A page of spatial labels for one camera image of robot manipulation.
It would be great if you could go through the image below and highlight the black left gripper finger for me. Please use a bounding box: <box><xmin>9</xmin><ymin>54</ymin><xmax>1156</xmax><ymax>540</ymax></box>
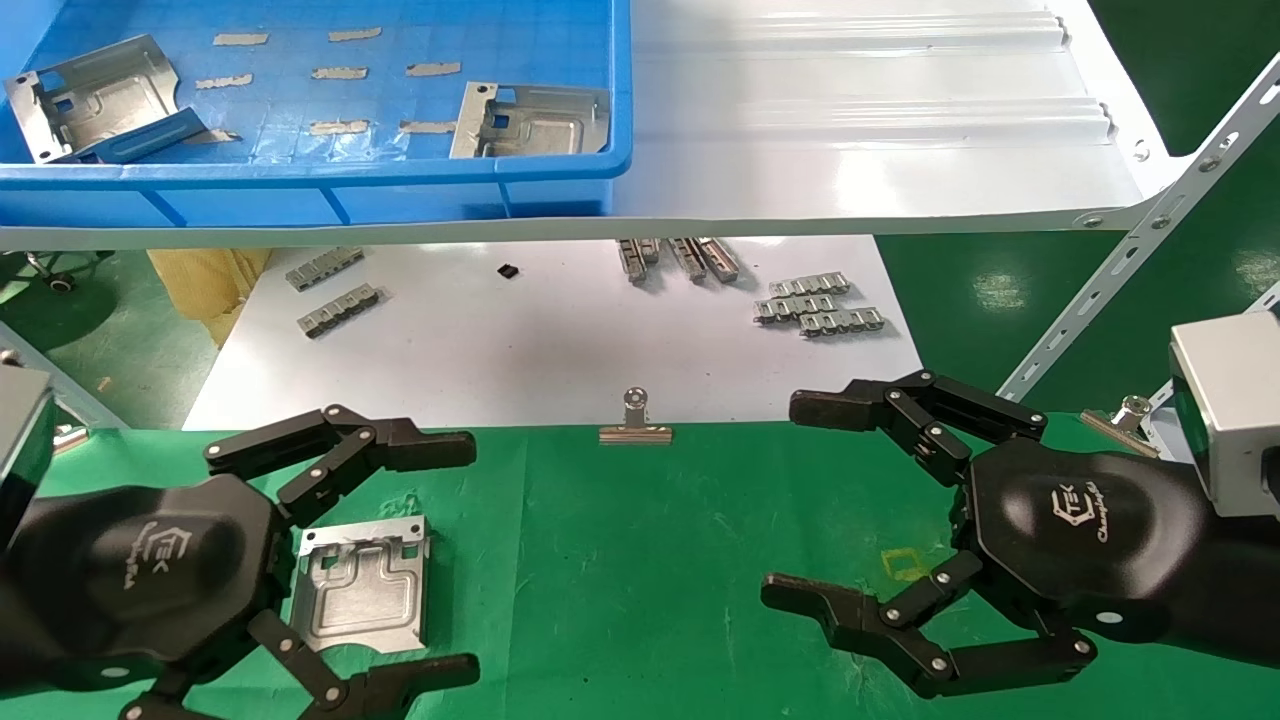
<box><xmin>203</xmin><ymin>404</ymin><xmax>478</xmax><ymax>528</ymax></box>

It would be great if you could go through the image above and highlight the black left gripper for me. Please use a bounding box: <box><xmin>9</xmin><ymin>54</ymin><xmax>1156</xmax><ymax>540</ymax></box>
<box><xmin>0</xmin><ymin>473</ymin><xmax>481</xmax><ymax>720</ymax></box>

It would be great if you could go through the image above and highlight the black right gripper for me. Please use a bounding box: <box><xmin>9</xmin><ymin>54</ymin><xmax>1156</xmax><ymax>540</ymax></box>
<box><xmin>760</xmin><ymin>369</ymin><xmax>1208</xmax><ymax>700</ymax></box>

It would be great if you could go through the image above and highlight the stamped sheet metal bracket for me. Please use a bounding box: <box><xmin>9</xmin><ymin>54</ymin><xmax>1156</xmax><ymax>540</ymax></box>
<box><xmin>288</xmin><ymin>516</ymin><xmax>432</xmax><ymax>656</ymax></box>
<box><xmin>449</xmin><ymin>82</ymin><xmax>612</xmax><ymax>159</ymax></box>

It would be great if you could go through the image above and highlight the small metal clip strip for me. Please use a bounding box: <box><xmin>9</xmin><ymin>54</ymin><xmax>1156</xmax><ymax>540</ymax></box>
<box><xmin>754</xmin><ymin>293</ymin><xmax>839</xmax><ymax>325</ymax></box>
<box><xmin>768</xmin><ymin>271</ymin><xmax>851</xmax><ymax>298</ymax></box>
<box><xmin>285</xmin><ymin>247</ymin><xmax>365</xmax><ymax>292</ymax></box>
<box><xmin>297</xmin><ymin>283</ymin><xmax>382</xmax><ymax>339</ymax></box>
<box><xmin>798</xmin><ymin>307</ymin><xmax>886</xmax><ymax>338</ymax></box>

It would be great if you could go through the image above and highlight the green table mat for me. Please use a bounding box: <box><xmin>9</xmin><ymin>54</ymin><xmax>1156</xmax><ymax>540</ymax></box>
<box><xmin>0</xmin><ymin>413</ymin><xmax>1280</xmax><ymax>720</ymax></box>

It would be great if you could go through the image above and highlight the yellow bag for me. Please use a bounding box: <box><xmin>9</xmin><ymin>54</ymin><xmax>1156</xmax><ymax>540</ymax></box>
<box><xmin>147</xmin><ymin>248</ymin><xmax>273</xmax><ymax>348</ymax></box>

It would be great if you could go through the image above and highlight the blue plastic bin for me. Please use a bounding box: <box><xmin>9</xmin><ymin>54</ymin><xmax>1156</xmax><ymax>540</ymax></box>
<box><xmin>0</xmin><ymin>0</ymin><xmax>634</xmax><ymax>229</ymax></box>

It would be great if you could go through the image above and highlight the white ribbed shelf panel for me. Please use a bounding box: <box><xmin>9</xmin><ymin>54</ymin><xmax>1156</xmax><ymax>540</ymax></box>
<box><xmin>0</xmin><ymin>0</ymin><xmax>1196</xmax><ymax>253</ymax></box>

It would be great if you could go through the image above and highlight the black caster wheel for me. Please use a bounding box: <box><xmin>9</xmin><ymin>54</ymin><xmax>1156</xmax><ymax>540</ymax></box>
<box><xmin>25</xmin><ymin>250</ymin><xmax>113</xmax><ymax>294</ymax></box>

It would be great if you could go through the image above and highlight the grey metal frame beam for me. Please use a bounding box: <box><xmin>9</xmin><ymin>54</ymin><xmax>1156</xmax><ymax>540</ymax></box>
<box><xmin>0</xmin><ymin>320</ymin><xmax>129</xmax><ymax>431</ymax></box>

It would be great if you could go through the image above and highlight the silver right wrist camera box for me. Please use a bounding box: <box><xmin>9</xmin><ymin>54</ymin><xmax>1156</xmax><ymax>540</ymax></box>
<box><xmin>1168</xmin><ymin>312</ymin><xmax>1280</xmax><ymax>518</ymax></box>

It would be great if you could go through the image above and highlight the stamped metal bracket blue flange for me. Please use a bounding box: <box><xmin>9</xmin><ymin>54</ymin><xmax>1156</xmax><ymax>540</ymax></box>
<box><xmin>3</xmin><ymin>34</ymin><xmax>209</xmax><ymax>164</ymax></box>

